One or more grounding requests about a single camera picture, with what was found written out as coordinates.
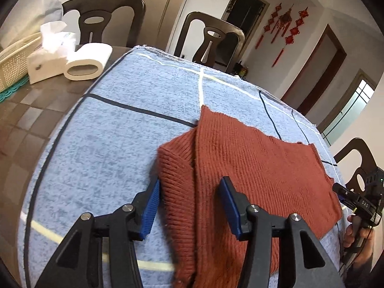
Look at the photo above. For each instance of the teal crochet mat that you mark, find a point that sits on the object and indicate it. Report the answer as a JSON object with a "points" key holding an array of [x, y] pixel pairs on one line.
{"points": [[13, 91]]}

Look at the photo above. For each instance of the brown wooden door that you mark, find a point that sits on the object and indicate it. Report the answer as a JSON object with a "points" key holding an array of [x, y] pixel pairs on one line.
{"points": [[318, 69]]}

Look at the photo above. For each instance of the frosted glass window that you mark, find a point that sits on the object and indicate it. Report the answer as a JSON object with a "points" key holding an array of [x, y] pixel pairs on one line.
{"points": [[349, 111]]}

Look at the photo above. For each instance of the white tissue pack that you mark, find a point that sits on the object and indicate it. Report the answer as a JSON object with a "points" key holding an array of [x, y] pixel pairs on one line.
{"points": [[51, 57]]}

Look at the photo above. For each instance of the rust brown knit sweater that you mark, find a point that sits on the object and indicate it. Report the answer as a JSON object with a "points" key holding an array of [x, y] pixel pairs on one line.
{"points": [[255, 162]]}

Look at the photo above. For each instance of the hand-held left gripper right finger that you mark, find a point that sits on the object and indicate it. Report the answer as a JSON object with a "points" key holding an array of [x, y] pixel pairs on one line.
{"points": [[228, 207]]}

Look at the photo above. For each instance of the dark glass door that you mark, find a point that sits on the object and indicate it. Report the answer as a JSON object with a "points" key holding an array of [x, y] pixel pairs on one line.
{"points": [[244, 9]]}

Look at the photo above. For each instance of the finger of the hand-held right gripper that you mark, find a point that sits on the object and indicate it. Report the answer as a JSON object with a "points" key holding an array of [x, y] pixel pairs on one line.
{"points": [[345, 193]]}

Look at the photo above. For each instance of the dark wooden dining chair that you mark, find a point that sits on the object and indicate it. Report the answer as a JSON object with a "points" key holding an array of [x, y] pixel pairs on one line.
{"points": [[210, 39], [357, 162], [102, 21]]}

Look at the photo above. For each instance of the person's right hand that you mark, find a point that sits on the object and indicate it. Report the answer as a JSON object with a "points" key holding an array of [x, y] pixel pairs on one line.
{"points": [[364, 243]]}

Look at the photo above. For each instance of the white toilet paper roll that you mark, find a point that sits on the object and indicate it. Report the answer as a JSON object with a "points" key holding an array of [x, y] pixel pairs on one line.
{"points": [[87, 63]]}

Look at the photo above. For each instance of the blue checked blanket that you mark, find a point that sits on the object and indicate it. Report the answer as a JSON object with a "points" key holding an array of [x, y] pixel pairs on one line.
{"points": [[105, 144]]}

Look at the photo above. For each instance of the person's right forearm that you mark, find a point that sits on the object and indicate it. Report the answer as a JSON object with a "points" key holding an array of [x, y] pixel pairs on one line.
{"points": [[358, 274]]}

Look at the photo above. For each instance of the cream woven plastic basket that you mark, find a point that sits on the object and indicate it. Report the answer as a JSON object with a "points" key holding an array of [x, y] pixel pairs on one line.
{"points": [[15, 63]]}

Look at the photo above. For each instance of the red Chinese knot ornament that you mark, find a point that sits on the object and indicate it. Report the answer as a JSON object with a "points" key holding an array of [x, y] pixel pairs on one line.
{"points": [[283, 21]]}

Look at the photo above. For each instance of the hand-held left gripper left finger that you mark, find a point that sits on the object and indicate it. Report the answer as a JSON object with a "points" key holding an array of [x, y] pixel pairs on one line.
{"points": [[150, 207]]}

